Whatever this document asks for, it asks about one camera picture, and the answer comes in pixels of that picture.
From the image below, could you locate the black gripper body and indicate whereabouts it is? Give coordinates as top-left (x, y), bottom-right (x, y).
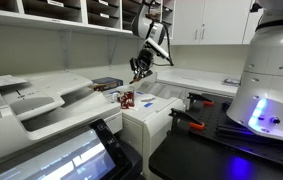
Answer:
top-left (135, 48), bottom-right (156, 72)

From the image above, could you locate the orange and black pen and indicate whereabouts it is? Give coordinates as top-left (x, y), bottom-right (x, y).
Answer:
top-left (128, 73), bottom-right (149, 85)

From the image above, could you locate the red mug with white inside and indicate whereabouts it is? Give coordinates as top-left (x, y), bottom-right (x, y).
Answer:
top-left (111, 85), bottom-right (137, 110)

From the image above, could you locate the white counter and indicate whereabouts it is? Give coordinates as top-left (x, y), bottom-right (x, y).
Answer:
top-left (155, 67), bottom-right (241, 98)

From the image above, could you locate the white printer finisher unit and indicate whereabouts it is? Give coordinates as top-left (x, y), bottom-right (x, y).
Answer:
top-left (104, 80), bottom-right (186, 180)

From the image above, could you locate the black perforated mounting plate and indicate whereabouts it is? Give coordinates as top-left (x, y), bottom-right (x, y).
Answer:
top-left (184, 92), bottom-right (283, 173)

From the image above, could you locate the small stack on counter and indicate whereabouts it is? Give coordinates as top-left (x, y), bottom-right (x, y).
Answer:
top-left (220, 77), bottom-right (242, 88)

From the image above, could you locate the black table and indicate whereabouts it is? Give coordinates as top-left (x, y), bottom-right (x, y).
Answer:
top-left (148, 128), bottom-right (283, 180)

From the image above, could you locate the white office copier printer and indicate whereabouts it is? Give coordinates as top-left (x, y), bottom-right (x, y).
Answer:
top-left (0, 71), bottom-right (126, 180)

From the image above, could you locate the white mail sorter shelf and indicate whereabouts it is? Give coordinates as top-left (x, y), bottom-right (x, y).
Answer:
top-left (0, 0), bottom-right (175, 39)

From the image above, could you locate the black printer touchscreen panel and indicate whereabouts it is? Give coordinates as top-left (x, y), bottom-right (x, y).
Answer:
top-left (0, 118), bottom-right (134, 180)

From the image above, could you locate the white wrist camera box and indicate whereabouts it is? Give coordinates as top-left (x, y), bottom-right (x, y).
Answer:
top-left (143, 37), bottom-right (171, 62)

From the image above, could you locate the black clamp with orange handle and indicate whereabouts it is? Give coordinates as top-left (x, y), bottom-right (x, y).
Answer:
top-left (168, 107), bottom-right (206, 131)
top-left (186, 92), bottom-right (216, 108)

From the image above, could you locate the white wall cabinet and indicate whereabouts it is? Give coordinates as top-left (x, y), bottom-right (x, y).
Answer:
top-left (170, 0), bottom-right (263, 46)

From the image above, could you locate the black mounting rail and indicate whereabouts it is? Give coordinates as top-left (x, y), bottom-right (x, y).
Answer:
top-left (215, 124), bottom-right (259, 142)

